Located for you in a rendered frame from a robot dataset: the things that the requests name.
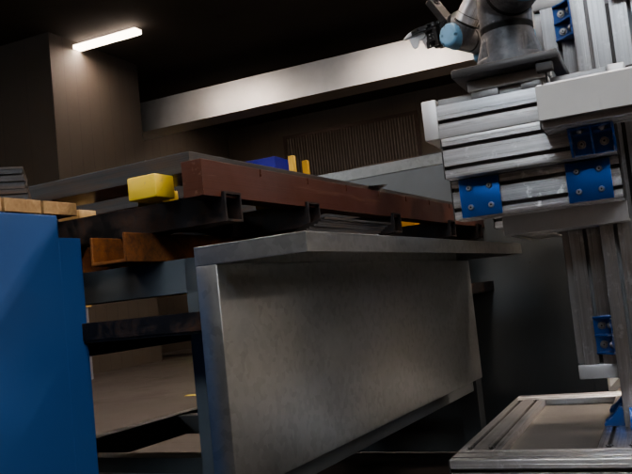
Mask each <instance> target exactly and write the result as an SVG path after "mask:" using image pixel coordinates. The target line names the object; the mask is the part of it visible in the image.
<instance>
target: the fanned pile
mask: <svg viewBox="0 0 632 474"><path fill-rule="evenodd" d="M387 225H391V223H388V222H378V221H369V220H358V219H348V218H337V217H328V216H324V217H321V218H319V219H317V220H315V221H313V222H310V223H308V224H306V225H305V226H302V227H300V228H299V229H296V230H295V231H293V232H297V231H304V230H310V231H326V232H342V233H357V234H373V235H379V233H381V231H383V229H385V227H387Z"/></svg>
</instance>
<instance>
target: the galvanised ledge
mask: <svg viewBox="0 0 632 474"><path fill-rule="evenodd" d="M515 254H522V251H521V244H516V243H501V242H485V241H469V240H452V239H436V238H421V237H405V236H389V235H373V234H357V233H342V232H326V231H310V230H304V231H297V232H291V233H285V234H278V235H273V236H266V237H260V238H254V239H247V240H241V241H235V242H228V243H223V244H216V245H205V246H198V247H194V255H195V266H196V267H197V266H203V265H210V264H225V263H285V262H346V261H465V260H476V259H483V258H492V257H499V256H508V255H515Z"/></svg>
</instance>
